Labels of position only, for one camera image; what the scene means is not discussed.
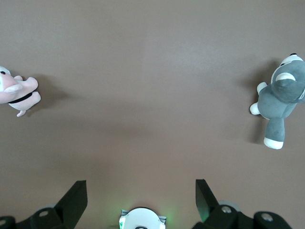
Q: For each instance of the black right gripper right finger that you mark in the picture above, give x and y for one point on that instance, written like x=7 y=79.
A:
x=207 y=205

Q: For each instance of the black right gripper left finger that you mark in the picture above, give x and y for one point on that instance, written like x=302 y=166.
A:
x=71 y=202

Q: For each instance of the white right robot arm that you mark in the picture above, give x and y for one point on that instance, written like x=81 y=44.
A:
x=143 y=219

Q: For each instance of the pale pink dog plush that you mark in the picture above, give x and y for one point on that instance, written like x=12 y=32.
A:
x=21 y=93

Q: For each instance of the grey white husky plush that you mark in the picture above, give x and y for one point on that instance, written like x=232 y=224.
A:
x=276 y=102

